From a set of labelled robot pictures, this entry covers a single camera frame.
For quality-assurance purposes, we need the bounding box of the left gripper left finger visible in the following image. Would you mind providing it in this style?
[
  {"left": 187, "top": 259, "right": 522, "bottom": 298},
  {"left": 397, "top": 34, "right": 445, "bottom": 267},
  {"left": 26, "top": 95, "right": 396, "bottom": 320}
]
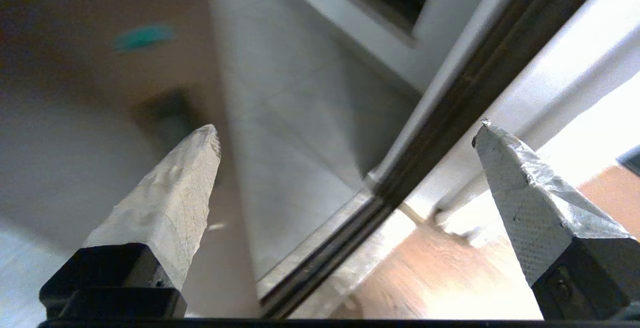
[{"left": 39, "top": 124, "right": 222, "bottom": 319}]

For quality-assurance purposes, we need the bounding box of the white sheer curtain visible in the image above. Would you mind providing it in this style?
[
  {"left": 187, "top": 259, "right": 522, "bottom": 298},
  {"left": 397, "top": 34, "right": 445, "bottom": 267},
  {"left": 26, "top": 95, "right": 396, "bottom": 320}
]
[{"left": 400, "top": 0, "right": 640, "bottom": 239}]

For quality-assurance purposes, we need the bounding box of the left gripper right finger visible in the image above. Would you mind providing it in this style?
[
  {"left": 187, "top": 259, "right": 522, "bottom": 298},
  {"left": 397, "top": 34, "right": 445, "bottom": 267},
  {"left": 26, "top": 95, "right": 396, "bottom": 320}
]
[{"left": 471, "top": 118, "right": 640, "bottom": 320}]

